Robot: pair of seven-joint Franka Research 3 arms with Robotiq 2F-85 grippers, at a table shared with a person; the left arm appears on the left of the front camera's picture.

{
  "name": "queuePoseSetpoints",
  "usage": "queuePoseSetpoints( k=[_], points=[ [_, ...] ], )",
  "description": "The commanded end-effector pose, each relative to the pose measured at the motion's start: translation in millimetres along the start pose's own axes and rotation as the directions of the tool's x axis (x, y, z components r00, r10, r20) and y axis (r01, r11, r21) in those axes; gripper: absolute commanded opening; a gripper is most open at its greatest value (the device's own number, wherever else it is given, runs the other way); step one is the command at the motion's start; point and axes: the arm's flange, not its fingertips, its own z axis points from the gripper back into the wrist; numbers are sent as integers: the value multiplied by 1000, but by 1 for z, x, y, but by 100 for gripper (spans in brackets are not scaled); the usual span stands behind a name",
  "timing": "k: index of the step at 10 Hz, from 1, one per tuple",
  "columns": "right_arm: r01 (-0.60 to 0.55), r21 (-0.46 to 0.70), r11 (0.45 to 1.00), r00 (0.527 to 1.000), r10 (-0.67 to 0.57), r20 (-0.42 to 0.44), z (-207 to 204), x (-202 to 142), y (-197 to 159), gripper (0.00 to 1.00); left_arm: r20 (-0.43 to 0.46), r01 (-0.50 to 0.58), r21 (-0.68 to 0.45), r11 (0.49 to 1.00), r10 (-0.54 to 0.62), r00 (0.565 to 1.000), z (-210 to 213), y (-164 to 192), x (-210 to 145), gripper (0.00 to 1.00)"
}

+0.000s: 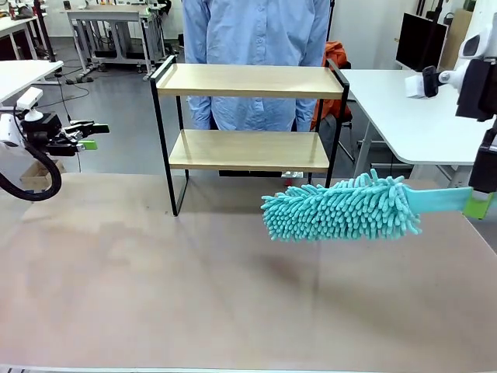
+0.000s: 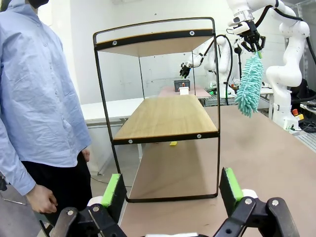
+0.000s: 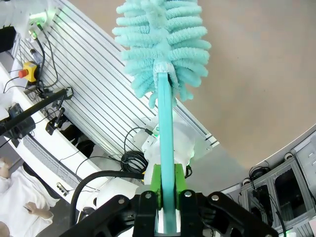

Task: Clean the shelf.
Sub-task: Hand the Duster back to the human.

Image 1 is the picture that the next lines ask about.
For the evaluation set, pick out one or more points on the black frame wooden shelf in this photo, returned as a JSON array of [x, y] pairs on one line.
[[248, 151]]

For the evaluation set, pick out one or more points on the white desk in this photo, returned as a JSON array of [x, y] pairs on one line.
[[388, 116], [23, 74]]

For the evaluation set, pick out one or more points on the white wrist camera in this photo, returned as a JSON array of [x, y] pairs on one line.
[[415, 87], [29, 99]]

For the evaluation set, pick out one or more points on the person in blue shirt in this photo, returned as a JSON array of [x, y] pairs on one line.
[[252, 35]]

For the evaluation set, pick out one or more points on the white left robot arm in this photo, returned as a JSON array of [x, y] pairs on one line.
[[5, 130]]

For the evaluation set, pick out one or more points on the brown cardboard panel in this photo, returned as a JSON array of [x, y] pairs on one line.
[[456, 31]]

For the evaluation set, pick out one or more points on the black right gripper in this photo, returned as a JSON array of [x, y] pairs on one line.
[[479, 89]]

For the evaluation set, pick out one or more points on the teal microfiber duster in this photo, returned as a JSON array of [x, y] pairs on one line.
[[338, 210]]

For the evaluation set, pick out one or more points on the cluttered workshop table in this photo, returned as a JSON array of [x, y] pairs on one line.
[[11, 25]]

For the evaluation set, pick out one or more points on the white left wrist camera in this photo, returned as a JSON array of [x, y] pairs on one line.
[[29, 99]]

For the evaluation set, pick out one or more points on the orange jacket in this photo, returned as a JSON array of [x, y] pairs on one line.
[[336, 52]]

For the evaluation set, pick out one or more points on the open cardboard box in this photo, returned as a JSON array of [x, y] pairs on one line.
[[31, 176]]

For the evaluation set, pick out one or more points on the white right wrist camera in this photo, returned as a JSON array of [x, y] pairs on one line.
[[415, 87]]

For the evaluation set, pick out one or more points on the grey workshop table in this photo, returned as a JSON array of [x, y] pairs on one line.
[[105, 15]]

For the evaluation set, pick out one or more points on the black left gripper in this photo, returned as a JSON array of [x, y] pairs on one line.
[[42, 130]]

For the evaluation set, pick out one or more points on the black computer monitor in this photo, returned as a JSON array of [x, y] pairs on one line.
[[421, 42]]

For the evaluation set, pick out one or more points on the black stand pole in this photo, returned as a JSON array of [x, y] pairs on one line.
[[42, 31]]

